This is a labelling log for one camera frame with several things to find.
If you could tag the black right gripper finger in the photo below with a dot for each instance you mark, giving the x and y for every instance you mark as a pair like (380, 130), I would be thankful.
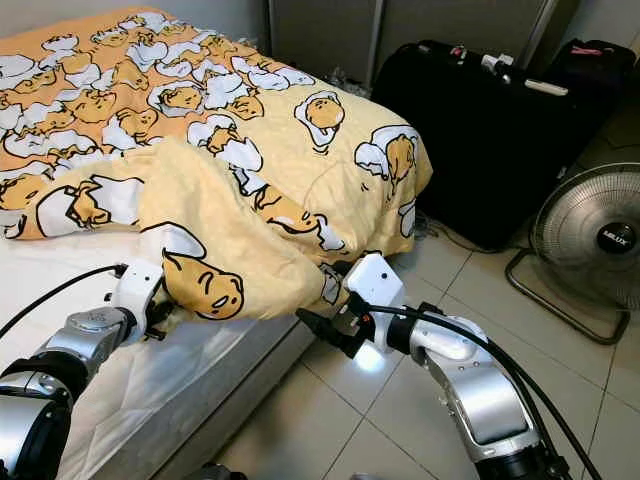
(344, 345)
(325, 323)

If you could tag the yellow orange duck print blanket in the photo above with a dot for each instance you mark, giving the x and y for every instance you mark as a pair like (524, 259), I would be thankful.
(190, 120)

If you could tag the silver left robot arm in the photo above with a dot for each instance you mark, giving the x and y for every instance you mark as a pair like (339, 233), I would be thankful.
(40, 430)

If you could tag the grey quilted mattress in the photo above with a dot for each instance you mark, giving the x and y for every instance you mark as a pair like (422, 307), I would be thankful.
(230, 400)

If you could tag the white quilted mattress pad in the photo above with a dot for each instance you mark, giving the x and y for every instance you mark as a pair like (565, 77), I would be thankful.
(50, 270)

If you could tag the dark robot left foot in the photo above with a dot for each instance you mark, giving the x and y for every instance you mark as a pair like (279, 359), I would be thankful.
(218, 472)

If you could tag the black fabric suitcase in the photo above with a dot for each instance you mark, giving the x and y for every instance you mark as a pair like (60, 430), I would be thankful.
(480, 150)

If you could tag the clear plastic bag clutter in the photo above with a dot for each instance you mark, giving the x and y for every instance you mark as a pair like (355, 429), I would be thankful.
(348, 82)

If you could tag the grey floor fan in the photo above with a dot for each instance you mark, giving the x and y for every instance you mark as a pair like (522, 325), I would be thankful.
(600, 235)

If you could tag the white wardrobe door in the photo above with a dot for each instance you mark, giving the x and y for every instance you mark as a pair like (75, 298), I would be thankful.
(450, 25)
(315, 40)

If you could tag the small pink item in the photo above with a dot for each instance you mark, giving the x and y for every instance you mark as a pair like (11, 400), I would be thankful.
(458, 50)

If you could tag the dark purple suitcase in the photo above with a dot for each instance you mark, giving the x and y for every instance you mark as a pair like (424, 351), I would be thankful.
(605, 85)

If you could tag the pink ribbon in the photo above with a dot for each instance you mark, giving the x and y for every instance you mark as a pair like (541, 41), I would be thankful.
(585, 47)

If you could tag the white door panel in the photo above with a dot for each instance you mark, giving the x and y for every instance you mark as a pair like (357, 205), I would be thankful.
(605, 18)

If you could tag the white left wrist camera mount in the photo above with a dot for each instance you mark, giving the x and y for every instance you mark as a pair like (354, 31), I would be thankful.
(138, 295)

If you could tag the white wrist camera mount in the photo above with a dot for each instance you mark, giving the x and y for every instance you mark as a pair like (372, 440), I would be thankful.
(375, 280)
(138, 295)

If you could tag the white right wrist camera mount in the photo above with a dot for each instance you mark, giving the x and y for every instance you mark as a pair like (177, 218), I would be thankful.
(375, 280)

